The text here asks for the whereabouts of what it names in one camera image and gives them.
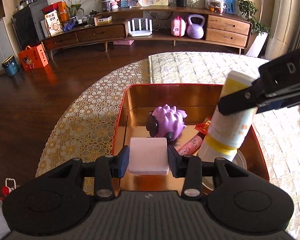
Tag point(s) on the pink small suitcase toy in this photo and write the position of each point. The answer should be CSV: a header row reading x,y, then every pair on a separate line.
x,y
178,26

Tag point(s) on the orange gift box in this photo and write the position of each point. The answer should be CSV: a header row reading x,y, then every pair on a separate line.
x,y
33,57

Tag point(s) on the cream quilted table mat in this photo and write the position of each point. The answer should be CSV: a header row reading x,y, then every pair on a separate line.
x,y
278,131

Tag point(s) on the purple spiky sheep toy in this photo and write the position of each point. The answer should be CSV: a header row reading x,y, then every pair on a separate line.
x,y
166,122

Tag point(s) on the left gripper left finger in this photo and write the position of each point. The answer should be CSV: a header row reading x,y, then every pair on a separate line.
x,y
63,197

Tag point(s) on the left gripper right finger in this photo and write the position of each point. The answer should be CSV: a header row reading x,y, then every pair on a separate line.
x,y
235,198

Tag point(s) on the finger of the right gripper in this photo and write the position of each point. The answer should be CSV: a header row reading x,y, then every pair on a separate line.
x,y
242,100

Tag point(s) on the white yellow cylindrical bottle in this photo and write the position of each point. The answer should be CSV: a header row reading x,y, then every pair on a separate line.
x,y
227,133

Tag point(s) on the pink small tube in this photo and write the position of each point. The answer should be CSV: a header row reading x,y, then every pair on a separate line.
x,y
191,146

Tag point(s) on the wooden TV cabinet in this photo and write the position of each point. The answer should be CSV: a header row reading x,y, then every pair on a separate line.
x,y
154,24

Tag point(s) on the white wifi router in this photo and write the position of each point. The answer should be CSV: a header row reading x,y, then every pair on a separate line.
x,y
142,28

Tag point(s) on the gold floral lace tablecloth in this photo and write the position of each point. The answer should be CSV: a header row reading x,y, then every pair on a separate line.
x,y
86,129

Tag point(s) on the red snack packet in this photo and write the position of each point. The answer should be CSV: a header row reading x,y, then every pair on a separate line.
x,y
203,127

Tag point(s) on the purple kettlebell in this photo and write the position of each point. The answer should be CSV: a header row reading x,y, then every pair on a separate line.
x,y
195,30

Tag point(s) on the blue picture card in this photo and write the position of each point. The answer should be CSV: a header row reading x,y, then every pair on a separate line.
x,y
229,6

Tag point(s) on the black mini fridge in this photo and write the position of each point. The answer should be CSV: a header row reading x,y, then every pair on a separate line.
x,y
27,24

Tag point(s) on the dark blue trash bin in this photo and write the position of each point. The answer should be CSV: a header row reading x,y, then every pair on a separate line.
x,y
10,66

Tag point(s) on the white planter with tree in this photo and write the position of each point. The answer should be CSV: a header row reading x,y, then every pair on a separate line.
x,y
253,15

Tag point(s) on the yellow white snack box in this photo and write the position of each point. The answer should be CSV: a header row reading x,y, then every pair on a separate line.
x,y
53,23

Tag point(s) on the pale pink rectangular block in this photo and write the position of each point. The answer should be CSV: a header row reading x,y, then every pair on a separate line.
x,y
148,156

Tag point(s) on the plastic bag of fruit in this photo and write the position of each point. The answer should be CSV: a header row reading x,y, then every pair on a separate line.
x,y
216,6

